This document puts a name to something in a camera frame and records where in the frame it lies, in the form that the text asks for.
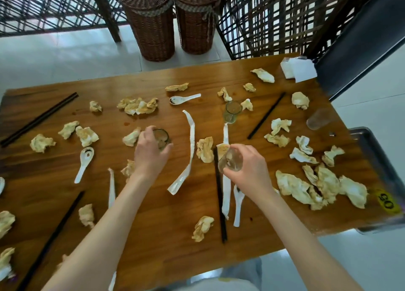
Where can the person's left hand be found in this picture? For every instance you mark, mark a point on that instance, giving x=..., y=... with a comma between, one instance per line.
x=147, y=158

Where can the person's right hand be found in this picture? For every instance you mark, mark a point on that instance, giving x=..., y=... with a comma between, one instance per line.
x=253, y=177

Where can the used napkins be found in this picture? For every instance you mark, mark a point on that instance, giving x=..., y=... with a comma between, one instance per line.
x=294, y=186

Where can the metal tray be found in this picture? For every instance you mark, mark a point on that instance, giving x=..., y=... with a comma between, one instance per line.
x=379, y=155

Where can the person's right forearm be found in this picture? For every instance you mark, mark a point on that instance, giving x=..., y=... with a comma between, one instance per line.
x=300, y=243

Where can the person's left forearm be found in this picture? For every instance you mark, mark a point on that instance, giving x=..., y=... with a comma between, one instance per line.
x=104, y=237

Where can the dark wooden table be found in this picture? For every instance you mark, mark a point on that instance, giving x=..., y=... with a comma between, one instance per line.
x=158, y=237

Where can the white paper napkin pack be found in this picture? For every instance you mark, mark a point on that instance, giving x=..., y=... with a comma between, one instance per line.
x=300, y=69

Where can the brown wicker lidded basket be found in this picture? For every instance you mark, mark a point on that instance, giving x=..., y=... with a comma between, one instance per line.
x=194, y=25
x=152, y=28

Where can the yellow oval number sticker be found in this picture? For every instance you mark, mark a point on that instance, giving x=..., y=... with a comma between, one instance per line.
x=388, y=201

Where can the dark wooden lattice screen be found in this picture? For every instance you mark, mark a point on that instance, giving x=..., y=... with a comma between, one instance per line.
x=106, y=15
x=253, y=22

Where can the grey blue pillar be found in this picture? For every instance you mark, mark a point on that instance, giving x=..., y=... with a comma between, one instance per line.
x=364, y=47

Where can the dark wooden post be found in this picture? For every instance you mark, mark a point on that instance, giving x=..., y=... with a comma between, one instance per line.
x=335, y=22

